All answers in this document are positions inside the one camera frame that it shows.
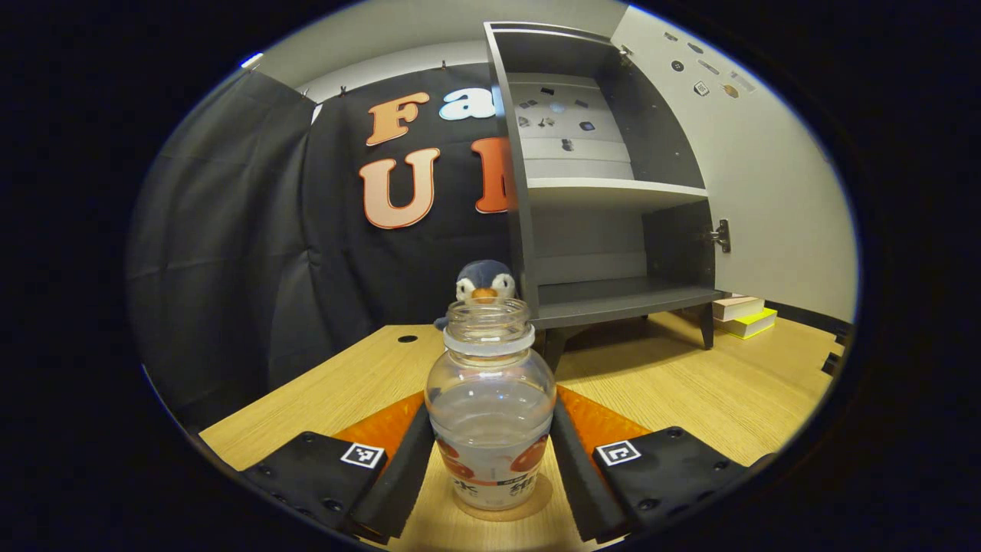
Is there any penguin plush toy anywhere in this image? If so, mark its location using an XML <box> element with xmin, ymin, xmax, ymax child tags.
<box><xmin>433</xmin><ymin>259</ymin><xmax>518</xmax><ymax>332</ymax></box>

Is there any clear plastic bottle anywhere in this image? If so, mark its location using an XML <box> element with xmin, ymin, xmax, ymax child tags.
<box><xmin>425</xmin><ymin>297</ymin><xmax>557</xmax><ymax>511</ymax></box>

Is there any pale cabinet door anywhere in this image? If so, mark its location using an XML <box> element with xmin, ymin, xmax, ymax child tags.
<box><xmin>609</xmin><ymin>6</ymin><xmax>858</xmax><ymax>323</ymax></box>

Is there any cream book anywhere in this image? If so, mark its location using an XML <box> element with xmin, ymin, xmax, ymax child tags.
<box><xmin>711</xmin><ymin>295</ymin><xmax>766</xmax><ymax>323</ymax></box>

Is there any grey cabinet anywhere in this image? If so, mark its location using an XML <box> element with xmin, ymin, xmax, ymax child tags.
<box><xmin>483</xmin><ymin>21</ymin><xmax>725</xmax><ymax>369</ymax></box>

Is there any yellow book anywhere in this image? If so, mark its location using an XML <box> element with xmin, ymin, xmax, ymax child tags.
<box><xmin>724</xmin><ymin>307</ymin><xmax>779</xmax><ymax>340</ymax></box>

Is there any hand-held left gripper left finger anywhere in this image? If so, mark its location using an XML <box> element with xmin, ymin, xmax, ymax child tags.
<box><xmin>241</xmin><ymin>391</ymin><xmax>436</xmax><ymax>541</ymax></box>

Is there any black backdrop cloth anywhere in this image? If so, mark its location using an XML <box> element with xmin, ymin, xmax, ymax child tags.
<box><xmin>126</xmin><ymin>61</ymin><xmax>855</xmax><ymax>430</ymax></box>

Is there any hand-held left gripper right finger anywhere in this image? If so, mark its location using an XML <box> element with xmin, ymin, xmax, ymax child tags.
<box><xmin>548</xmin><ymin>386</ymin><xmax>756</xmax><ymax>544</ymax></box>

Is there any round brown coaster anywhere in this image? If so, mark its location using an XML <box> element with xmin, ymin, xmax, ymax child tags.
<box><xmin>452</xmin><ymin>475</ymin><xmax>554</xmax><ymax>523</ymax></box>

